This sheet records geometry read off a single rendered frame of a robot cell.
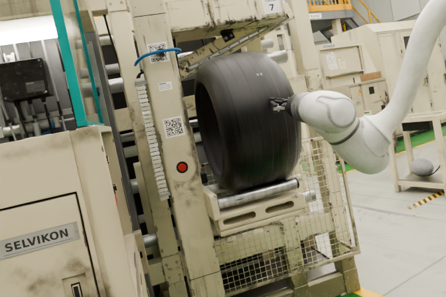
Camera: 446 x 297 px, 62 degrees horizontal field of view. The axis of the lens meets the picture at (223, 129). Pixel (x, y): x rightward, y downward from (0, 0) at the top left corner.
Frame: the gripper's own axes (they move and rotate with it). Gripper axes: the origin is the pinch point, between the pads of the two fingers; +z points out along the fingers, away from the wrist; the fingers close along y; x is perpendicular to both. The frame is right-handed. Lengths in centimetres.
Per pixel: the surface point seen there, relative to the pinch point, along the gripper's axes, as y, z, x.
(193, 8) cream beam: 10, 56, -42
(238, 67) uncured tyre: 6.4, 14.4, -13.5
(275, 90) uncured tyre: -3.2, 5.5, -3.4
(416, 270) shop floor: -106, 62, 134
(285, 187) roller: -3.9, 11.1, 35.8
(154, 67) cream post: 35.7, 26.6, -18.6
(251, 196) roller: 10.4, 11.2, 35.7
